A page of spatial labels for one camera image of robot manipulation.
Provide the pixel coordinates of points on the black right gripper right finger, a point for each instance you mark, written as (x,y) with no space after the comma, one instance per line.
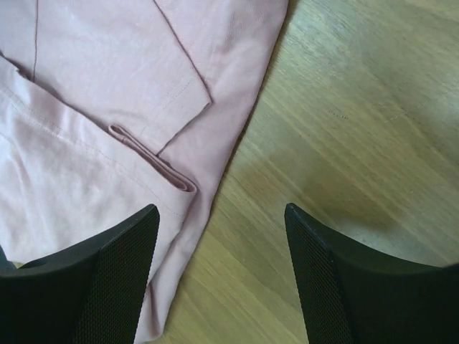
(351,293)

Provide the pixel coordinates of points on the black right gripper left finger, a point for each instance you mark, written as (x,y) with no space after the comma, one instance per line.
(91,292)

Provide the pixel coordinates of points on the dusty pink graphic t-shirt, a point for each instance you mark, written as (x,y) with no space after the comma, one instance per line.
(108,106)

